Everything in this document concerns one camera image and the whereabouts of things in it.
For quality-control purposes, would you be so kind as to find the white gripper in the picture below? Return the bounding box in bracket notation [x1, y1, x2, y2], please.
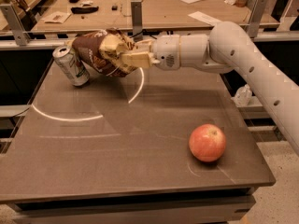
[99, 34, 182, 71]

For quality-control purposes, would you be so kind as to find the brown chip bag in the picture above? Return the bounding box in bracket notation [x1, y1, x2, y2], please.
[68, 29, 136, 77]

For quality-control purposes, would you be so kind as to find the silver green 7up can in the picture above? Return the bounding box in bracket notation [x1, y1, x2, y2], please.
[52, 45, 90, 87]

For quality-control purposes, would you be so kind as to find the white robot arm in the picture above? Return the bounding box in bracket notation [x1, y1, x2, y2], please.
[100, 21, 299, 153]

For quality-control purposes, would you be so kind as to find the white paper sheet near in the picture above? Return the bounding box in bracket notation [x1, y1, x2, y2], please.
[189, 11, 221, 26]

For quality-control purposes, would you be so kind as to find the wooden background table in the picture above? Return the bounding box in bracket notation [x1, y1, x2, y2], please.
[31, 0, 280, 35]

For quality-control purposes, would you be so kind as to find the black tool on table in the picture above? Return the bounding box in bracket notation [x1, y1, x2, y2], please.
[71, 6, 99, 14]

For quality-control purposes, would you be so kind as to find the small paper card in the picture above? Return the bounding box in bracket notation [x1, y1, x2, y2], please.
[42, 11, 70, 24]

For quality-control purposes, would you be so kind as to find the clear plastic bottle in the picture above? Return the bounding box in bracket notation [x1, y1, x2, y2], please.
[233, 84, 252, 106]

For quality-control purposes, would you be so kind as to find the red apple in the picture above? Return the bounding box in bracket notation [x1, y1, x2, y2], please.
[189, 124, 226, 162]

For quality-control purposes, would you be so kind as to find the middle metal bracket post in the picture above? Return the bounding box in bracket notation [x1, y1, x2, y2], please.
[131, 1, 143, 42]

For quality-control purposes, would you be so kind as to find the metal bracket post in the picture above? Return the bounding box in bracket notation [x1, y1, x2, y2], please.
[0, 4, 30, 46]
[245, 0, 268, 38]
[131, 1, 143, 42]

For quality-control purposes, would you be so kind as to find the left metal bracket post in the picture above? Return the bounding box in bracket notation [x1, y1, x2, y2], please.
[0, 4, 30, 46]

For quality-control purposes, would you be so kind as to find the right metal bracket post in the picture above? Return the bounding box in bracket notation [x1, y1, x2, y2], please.
[245, 0, 268, 38]

